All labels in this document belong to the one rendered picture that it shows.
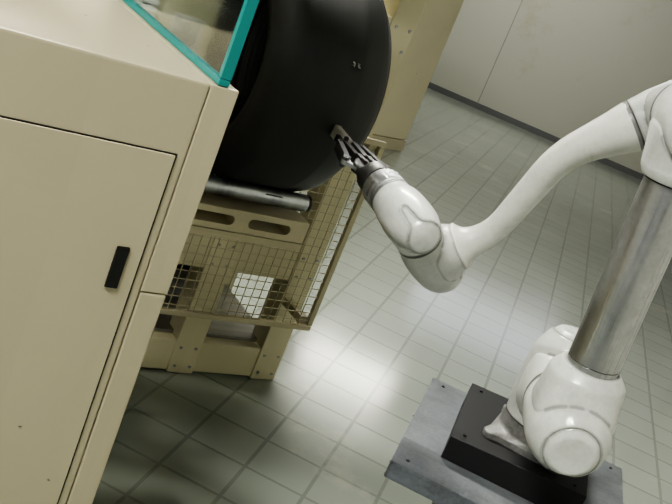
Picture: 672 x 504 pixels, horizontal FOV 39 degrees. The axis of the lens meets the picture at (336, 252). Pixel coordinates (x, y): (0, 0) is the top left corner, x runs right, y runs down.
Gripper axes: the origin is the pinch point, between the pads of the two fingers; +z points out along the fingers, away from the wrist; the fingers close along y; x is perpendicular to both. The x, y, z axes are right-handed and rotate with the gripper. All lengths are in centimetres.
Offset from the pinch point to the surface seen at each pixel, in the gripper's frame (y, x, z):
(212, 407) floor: -33, 121, 44
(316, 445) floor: -64, 118, 25
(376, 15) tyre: -4.7, -25.1, 15.7
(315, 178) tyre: -4.2, 15.0, 8.0
